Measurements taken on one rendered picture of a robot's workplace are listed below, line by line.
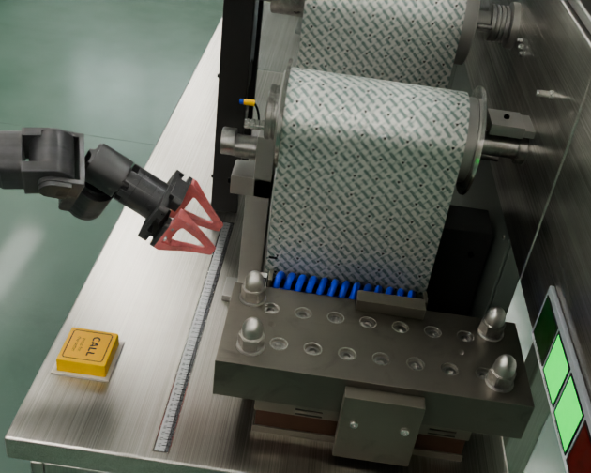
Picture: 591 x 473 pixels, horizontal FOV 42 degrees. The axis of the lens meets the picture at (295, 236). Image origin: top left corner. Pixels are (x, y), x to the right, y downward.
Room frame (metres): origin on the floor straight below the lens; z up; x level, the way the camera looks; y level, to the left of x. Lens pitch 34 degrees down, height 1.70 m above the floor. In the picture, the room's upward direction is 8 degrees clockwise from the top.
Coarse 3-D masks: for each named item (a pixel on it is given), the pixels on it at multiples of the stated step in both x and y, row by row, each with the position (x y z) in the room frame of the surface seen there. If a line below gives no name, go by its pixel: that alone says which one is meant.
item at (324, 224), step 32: (288, 192) 0.88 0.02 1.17; (320, 192) 0.88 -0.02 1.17; (352, 192) 0.88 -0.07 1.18; (384, 192) 0.88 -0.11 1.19; (416, 192) 0.88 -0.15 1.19; (448, 192) 0.88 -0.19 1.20; (288, 224) 0.88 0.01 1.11; (320, 224) 0.88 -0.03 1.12; (352, 224) 0.88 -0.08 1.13; (384, 224) 0.88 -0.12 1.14; (416, 224) 0.88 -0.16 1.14; (288, 256) 0.88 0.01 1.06; (320, 256) 0.88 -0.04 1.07; (352, 256) 0.88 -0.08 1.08; (384, 256) 0.88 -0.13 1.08; (416, 256) 0.88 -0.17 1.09; (384, 288) 0.88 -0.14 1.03; (416, 288) 0.88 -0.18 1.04
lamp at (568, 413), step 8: (568, 384) 0.54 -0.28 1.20; (568, 392) 0.54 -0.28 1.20; (560, 400) 0.55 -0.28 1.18; (568, 400) 0.53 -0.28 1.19; (576, 400) 0.52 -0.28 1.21; (560, 408) 0.54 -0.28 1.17; (568, 408) 0.52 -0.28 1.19; (576, 408) 0.51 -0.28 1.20; (560, 416) 0.53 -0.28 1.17; (568, 416) 0.52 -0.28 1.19; (576, 416) 0.51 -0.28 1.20; (560, 424) 0.53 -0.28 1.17; (568, 424) 0.51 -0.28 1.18; (576, 424) 0.50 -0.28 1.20; (560, 432) 0.52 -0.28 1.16; (568, 432) 0.51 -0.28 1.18; (568, 440) 0.50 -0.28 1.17
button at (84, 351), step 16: (80, 336) 0.80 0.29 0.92; (96, 336) 0.81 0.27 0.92; (112, 336) 0.81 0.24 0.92; (64, 352) 0.77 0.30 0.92; (80, 352) 0.77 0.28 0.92; (96, 352) 0.78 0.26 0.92; (112, 352) 0.79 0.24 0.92; (64, 368) 0.75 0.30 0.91; (80, 368) 0.75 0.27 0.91; (96, 368) 0.75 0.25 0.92
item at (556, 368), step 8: (560, 344) 0.59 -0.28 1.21; (552, 352) 0.60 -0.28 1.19; (560, 352) 0.59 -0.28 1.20; (552, 360) 0.60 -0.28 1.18; (560, 360) 0.58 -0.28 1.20; (544, 368) 0.61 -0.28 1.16; (552, 368) 0.59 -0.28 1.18; (560, 368) 0.57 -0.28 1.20; (552, 376) 0.58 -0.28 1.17; (560, 376) 0.57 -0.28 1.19; (552, 384) 0.58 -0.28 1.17; (560, 384) 0.56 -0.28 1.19; (552, 392) 0.57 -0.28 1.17; (552, 400) 0.56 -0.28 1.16
